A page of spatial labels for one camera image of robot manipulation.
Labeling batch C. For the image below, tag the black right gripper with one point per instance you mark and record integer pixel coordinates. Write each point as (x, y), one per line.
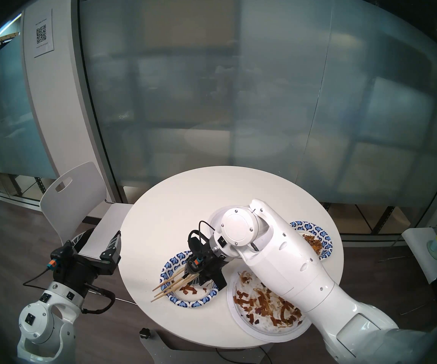
(209, 259)

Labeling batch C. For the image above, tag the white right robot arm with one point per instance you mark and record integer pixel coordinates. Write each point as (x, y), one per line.
(290, 261)

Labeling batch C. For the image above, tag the QR code paper sign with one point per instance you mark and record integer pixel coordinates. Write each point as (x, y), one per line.
(43, 33)

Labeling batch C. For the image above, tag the small white foam plate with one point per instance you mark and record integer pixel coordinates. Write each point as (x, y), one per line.
(214, 219)

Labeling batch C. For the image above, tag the wooden shelf board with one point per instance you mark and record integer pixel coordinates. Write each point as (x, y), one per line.
(8, 36)

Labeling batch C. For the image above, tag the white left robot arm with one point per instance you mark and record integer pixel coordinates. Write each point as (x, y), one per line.
(38, 323)

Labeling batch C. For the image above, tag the clear bottle yellow cap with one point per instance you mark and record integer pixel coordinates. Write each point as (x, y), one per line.
(435, 247)

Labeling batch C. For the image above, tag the minced brown food leftovers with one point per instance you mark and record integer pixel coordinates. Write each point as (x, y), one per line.
(313, 242)

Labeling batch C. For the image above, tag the white chair holding bottle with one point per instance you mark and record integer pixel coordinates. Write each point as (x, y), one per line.
(419, 249)

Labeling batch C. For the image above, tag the large blue patterned paper bowl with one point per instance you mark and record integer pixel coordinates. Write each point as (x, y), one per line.
(176, 300)

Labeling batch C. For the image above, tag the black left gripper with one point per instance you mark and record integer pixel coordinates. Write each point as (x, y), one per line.
(76, 272)

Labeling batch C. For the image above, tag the large white foam plate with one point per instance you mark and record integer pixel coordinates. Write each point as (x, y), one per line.
(241, 321)

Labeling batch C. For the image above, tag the black knob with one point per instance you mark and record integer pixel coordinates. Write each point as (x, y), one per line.
(145, 333)

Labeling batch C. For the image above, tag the black metal shelf brace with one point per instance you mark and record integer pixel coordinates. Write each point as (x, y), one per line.
(383, 219)

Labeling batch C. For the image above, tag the wooden chopstick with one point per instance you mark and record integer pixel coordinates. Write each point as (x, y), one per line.
(161, 297)
(161, 292)
(165, 282)

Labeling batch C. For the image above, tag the small blue patterned paper bowl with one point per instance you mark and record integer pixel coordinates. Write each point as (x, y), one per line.
(323, 234)

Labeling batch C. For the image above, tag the brown food scraps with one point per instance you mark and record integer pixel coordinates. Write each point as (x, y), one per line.
(189, 290)

